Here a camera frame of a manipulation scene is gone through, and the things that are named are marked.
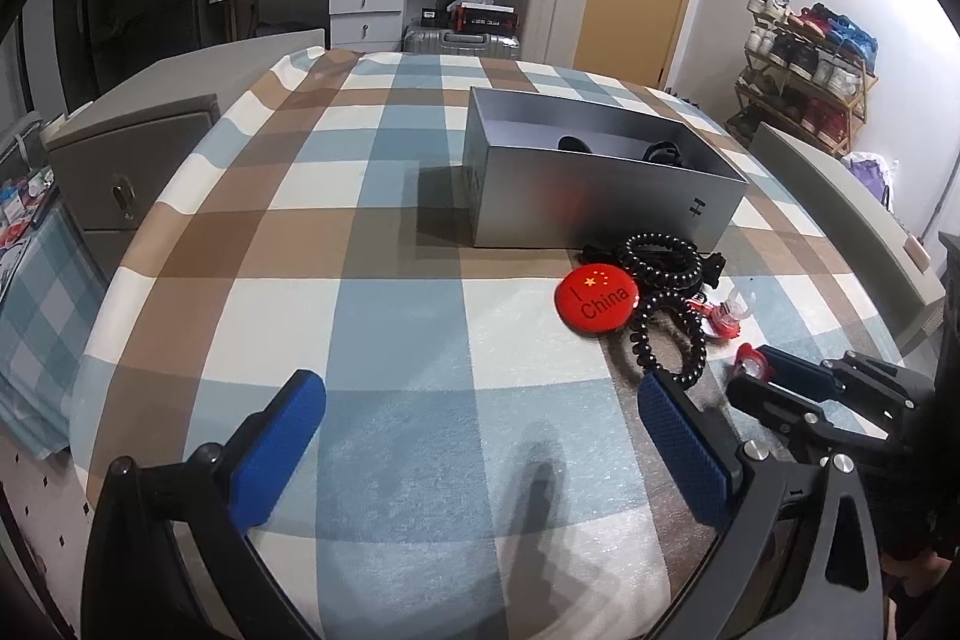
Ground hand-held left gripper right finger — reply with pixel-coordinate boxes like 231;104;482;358
636;371;886;640

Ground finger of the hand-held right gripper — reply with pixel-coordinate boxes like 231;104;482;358
759;346;938;432
726;377;912;470

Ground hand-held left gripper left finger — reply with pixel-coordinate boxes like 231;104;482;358
81;368;328;640

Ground red white hair clip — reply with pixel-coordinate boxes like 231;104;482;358
733;344;770;383
688;291;752;341

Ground red round pin badge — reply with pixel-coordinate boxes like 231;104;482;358
554;269;641;336

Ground grey rectangular storage box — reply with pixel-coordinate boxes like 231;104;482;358
463;85;751;250

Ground blue brown checkered blanket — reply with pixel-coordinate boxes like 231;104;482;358
71;47;905;640

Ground purple bag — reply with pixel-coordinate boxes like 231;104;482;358
844;152;897;208

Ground blue checkered cloth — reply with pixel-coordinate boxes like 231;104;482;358
0;212;106;455

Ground wooden shoe rack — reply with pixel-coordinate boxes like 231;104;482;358
726;0;878;157

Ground rows of shoes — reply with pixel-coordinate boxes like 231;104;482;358
739;0;878;139

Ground colourful bedside clutter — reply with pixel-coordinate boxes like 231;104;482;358
0;115;61;251

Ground silver suitcase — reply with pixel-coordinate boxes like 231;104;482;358
403;26;522;60

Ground white upright suitcase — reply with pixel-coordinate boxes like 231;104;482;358
510;0;593;64

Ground red black box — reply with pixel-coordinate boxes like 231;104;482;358
452;2;518;35

